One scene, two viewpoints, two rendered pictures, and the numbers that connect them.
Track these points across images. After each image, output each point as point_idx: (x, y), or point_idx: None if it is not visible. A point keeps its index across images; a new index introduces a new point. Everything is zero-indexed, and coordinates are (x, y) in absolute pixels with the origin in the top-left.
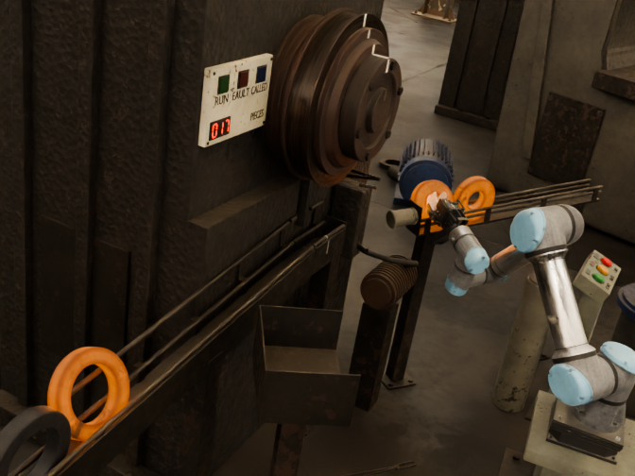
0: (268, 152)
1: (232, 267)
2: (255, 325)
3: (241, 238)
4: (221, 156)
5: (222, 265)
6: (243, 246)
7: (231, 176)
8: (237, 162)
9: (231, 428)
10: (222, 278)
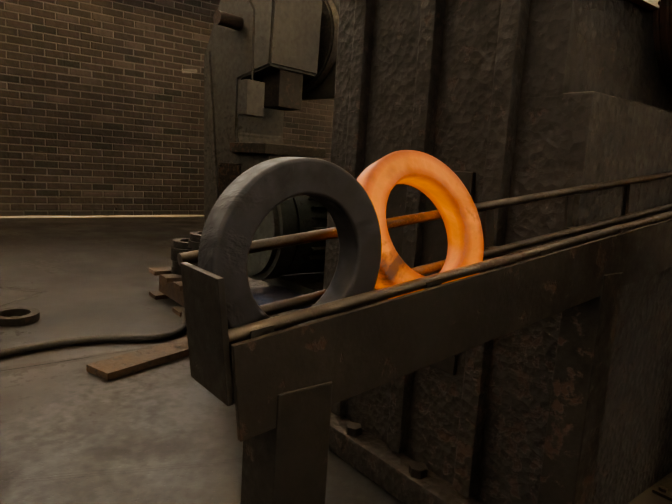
0: (657, 69)
1: (622, 182)
2: (664, 265)
3: (632, 149)
4: (606, 22)
5: (608, 175)
6: (633, 164)
7: (616, 67)
8: (623, 51)
9: (603, 473)
10: (607, 196)
